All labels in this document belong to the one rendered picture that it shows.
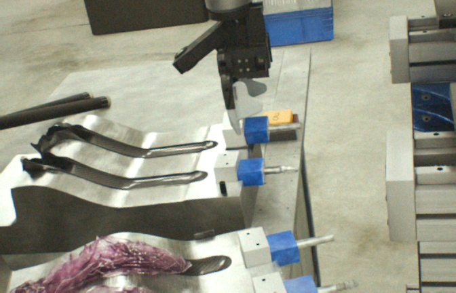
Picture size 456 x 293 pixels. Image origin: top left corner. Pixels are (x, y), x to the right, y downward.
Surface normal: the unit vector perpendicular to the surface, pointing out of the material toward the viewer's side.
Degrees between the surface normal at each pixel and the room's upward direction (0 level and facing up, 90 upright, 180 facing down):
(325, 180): 0
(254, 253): 90
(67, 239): 90
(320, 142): 0
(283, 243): 0
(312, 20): 91
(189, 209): 90
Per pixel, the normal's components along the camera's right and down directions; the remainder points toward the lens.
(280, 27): -0.13, 0.48
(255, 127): -0.20, -0.76
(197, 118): -0.16, -0.88
